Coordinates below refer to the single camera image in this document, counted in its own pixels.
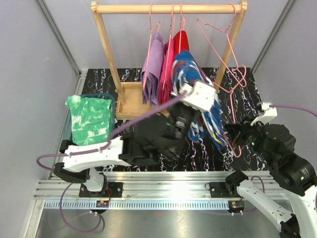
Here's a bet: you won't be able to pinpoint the pink hanger with blue trousers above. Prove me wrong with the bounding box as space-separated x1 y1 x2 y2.
218 64 247 158

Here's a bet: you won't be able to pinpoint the blue patterned trousers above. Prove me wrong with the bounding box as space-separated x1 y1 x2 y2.
171 50 226 150

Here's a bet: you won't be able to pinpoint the green white trousers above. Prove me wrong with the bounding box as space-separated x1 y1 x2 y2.
65 95 112 146

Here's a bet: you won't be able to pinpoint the pink wire hanger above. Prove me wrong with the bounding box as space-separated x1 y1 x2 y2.
196 1 248 87

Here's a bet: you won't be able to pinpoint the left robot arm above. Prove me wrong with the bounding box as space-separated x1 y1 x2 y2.
53 102 200 197

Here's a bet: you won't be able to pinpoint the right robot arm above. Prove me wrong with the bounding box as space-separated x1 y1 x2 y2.
225 121 317 238

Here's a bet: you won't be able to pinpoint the pink folded trousers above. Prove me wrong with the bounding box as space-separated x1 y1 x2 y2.
157 39 174 105

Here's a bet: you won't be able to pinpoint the pink hanger with lilac trousers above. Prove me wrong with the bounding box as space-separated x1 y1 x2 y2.
142 3 161 90

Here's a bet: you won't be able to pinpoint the lilac folded trousers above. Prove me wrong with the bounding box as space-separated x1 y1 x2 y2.
141 32 164 107

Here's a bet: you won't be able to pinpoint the red folded trousers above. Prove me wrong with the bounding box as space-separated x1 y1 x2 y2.
173 30 190 55

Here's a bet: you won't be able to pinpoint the pink hanger with red trousers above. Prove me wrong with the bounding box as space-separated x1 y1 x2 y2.
178 4 184 53

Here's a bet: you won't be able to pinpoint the black marble pattern mat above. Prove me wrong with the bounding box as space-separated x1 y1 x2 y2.
61 66 277 172

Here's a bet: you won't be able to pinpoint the wooden clothes rack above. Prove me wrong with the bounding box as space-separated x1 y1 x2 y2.
90 0 248 121

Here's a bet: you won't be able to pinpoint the transparent blue plastic bin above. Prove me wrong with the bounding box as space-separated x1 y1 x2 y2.
60 93 116 149

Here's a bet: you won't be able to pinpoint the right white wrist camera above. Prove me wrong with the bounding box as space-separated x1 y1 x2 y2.
251 102 277 126

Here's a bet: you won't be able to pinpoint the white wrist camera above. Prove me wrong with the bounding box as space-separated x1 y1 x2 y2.
179 81 216 112
251 102 277 126

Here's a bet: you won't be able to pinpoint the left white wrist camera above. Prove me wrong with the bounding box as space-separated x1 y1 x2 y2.
179 81 216 112

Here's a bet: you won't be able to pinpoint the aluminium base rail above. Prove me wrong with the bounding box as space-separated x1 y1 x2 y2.
34 172 231 210

